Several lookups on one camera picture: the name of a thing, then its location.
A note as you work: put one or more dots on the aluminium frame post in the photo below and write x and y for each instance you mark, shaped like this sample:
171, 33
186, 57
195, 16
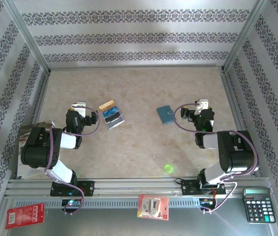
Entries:
28, 37
243, 37

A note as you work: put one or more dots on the red flat product pack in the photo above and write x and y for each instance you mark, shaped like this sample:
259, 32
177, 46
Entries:
23, 216

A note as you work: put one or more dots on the black VIP card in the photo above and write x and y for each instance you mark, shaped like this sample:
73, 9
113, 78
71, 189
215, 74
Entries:
114, 118

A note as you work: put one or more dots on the aluminium frame side bar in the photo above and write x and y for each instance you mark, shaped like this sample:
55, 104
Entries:
41, 96
236, 103

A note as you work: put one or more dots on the aluminium frame back bar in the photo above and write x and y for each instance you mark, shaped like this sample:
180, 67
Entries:
136, 68

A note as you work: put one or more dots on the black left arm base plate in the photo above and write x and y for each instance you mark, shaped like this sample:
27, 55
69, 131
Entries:
88, 189

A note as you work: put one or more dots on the black desk calculator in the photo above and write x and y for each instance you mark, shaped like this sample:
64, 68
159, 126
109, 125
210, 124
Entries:
259, 209

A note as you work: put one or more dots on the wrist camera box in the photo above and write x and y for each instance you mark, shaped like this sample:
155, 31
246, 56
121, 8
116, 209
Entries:
202, 104
79, 108

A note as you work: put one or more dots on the book with white spine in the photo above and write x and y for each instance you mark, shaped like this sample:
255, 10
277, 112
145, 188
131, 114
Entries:
30, 127

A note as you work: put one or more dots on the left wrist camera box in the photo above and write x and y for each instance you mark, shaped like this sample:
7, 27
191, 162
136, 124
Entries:
79, 108

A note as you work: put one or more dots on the blue card holder wallet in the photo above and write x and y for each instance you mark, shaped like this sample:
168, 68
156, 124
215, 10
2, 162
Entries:
164, 115

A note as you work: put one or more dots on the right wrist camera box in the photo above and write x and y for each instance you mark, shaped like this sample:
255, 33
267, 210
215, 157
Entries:
202, 104

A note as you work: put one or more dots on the blue VIP card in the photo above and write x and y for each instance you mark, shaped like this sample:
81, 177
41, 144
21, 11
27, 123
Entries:
110, 112

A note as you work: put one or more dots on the gold card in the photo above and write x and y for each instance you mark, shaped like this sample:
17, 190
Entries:
106, 105

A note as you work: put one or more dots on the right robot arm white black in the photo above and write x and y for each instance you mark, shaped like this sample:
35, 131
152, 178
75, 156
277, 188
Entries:
237, 157

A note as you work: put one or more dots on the grey metal shelf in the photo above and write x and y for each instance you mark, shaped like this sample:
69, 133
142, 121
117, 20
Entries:
104, 225

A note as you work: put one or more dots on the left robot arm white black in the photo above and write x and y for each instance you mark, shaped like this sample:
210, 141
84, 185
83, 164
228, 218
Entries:
35, 152

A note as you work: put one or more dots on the red blister pack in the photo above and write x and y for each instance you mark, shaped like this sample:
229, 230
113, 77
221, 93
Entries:
153, 207

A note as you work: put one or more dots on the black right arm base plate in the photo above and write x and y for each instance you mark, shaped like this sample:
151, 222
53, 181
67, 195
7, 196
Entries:
189, 188

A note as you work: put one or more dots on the aluminium mounting rail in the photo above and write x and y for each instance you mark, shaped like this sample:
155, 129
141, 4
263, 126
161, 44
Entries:
138, 186

